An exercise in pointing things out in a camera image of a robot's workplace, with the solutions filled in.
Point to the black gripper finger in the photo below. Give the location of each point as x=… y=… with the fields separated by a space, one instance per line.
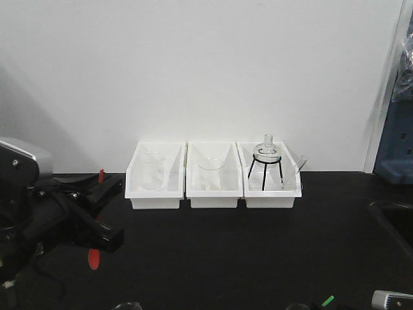
x=332 y=306

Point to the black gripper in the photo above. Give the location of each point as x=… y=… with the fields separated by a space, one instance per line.
x=34 y=211

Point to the green plastic spoon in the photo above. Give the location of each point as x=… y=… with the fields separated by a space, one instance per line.
x=328 y=301

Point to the red plastic spoon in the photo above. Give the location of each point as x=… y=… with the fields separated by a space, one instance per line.
x=94 y=254

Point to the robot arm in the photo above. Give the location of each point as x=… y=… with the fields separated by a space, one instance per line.
x=11 y=267

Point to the blue lab cabinet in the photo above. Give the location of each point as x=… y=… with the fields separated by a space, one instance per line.
x=394 y=157

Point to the right clear glass cup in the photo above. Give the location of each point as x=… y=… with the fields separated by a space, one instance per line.
x=297 y=306

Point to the tall clear glass beaker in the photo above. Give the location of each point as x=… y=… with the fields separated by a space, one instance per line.
x=151 y=175

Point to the left white plastic bin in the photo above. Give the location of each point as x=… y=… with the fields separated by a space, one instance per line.
x=169 y=195

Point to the white plastic bin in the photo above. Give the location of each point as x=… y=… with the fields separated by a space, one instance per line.
x=231 y=176
x=169 y=195
x=273 y=196

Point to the black sink basin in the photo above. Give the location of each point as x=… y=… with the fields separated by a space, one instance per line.
x=396 y=218

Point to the short clear glass beaker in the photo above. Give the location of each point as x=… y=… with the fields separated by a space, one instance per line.
x=210 y=169

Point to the middle white plastic bin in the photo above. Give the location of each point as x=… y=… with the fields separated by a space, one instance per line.
x=231 y=176

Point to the right white plastic bin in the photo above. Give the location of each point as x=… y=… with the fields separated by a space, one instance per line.
x=273 y=196

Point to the clear glass tube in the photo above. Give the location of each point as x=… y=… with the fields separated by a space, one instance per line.
x=289 y=181

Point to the clear round glass flask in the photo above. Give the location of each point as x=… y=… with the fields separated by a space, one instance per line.
x=267 y=151

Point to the clear plastic bag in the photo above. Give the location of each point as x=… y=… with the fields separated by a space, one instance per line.
x=403 y=85

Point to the black wire tripod stand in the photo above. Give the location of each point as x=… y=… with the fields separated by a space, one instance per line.
x=264 y=176

